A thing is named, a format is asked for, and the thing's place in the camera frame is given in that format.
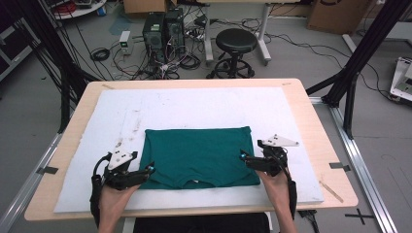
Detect large brown cardboard box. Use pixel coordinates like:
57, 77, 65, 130
306, 0, 371, 35

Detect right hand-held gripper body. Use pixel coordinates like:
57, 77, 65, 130
252, 134, 299, 178

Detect thin wooden stick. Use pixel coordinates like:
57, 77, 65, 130
318, 180, 345, 204

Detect black tape cross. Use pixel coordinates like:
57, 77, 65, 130
344, 208, 375, 226

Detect aluminium floor rail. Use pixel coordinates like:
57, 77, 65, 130
0, 132, 63, 233
309, 96, 400, 233

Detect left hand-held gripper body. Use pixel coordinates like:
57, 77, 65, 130
103, 150, 146, 191

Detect red cable bundle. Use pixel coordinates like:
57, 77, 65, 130
54, 1, 78, 15

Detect person's left hand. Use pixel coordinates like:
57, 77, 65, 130
98, 183, 141, 221

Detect person's dark trousers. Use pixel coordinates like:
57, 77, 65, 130
133, 212, 271, 233

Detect black computer tower green label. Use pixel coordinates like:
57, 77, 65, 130
142, 13, 166, 63

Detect coiled black cable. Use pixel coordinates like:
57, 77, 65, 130
89, 47, 112, 62

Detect black floor cable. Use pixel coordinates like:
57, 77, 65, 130
268, 32, 395, 100

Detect person's right hand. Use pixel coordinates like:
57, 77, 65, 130
257, 169, 293, 213

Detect tangle of floor cables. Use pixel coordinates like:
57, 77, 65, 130
110, 42, 202, 81

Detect small white box green display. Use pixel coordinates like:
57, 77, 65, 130
119, 30, 132, 55

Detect black tape strip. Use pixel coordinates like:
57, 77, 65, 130
328, 161, 352, 173
35, 166, 59, 176

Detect white table cover sheet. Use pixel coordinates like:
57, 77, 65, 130
52, 86, 325, 214

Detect round white table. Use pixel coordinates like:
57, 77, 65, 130
52, 0, 108, 20

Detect black metal frame post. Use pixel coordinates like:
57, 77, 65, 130
305, 0, 412, 140
0, 0, 102, 134

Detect green long-sleeved shirt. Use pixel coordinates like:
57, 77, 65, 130
139, 125, 261, 190

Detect black round stool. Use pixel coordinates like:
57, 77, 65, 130
206, 27, 259, 80

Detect open brown cardboard box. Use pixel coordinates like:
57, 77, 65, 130
123, 0, 178, 15

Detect white device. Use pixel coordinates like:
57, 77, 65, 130
390, 56, 412, 104

